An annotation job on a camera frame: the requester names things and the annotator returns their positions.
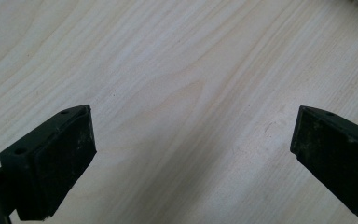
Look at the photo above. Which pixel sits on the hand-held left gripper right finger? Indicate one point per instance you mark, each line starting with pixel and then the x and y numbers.
pixel 338 155

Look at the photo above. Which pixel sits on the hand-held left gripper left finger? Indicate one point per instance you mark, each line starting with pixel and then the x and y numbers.
pixel 52 165

